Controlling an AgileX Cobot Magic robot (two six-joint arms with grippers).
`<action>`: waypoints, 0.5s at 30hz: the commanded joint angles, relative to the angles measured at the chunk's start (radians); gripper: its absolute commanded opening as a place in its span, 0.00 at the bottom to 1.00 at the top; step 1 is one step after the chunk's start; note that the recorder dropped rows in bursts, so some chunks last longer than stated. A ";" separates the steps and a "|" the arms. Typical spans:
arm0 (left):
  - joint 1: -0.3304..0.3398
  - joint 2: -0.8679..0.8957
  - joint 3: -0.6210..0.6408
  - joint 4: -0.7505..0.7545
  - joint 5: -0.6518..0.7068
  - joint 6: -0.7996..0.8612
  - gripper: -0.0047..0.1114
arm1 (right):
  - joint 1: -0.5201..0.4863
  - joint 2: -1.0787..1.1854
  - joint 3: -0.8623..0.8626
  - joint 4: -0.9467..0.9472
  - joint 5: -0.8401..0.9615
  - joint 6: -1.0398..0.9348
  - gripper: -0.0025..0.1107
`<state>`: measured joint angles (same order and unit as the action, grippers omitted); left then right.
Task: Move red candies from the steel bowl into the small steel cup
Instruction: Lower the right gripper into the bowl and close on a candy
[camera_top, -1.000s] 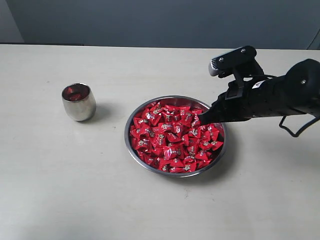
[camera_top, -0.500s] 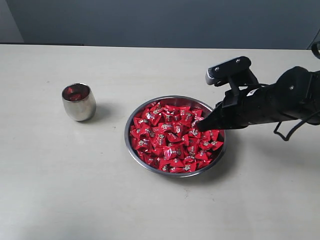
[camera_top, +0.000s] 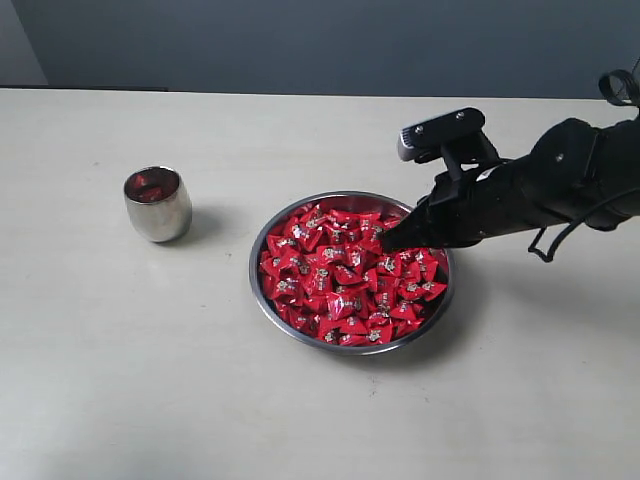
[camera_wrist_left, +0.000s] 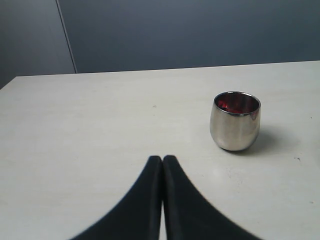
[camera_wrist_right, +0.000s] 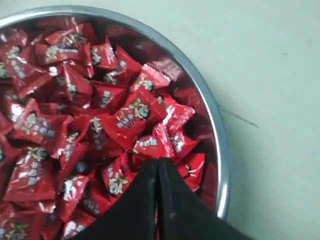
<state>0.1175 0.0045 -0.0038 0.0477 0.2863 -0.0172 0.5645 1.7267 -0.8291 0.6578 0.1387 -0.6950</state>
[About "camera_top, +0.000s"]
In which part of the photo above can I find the pile of red wrapped candies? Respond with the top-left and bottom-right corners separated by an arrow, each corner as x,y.
259,203 -> 449,347

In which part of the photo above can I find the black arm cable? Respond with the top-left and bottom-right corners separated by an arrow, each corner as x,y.
527,68 -> 640,264

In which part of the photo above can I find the round stainless steel plate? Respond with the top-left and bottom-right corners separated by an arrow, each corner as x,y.
248,191 -> 457,356

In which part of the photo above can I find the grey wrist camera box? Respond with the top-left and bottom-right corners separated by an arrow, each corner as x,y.
397,107 -> 501,173

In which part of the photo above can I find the stainless steel cup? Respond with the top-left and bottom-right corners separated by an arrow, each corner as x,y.
123,166 -> 193,243

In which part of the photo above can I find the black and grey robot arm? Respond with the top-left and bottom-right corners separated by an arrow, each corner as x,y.
380,119 -> 639,263

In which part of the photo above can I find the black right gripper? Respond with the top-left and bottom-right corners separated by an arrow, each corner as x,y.
382,157 -> 575,252

